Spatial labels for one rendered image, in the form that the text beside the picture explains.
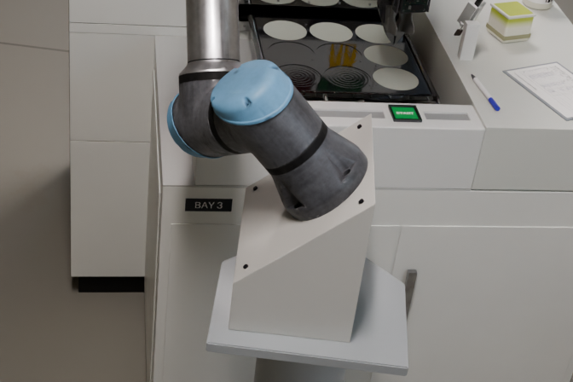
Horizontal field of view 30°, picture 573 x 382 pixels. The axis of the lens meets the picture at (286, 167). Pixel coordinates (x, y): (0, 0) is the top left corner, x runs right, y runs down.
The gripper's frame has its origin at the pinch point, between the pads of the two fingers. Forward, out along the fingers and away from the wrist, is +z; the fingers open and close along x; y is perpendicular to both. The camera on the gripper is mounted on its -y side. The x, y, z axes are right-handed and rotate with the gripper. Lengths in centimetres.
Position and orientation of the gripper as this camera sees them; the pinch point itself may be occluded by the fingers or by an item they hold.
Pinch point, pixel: (392, 35)
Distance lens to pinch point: 226.0
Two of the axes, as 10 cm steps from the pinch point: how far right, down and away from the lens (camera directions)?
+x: 9.5, -0.9, 2.9
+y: 2.9, 5.5, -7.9
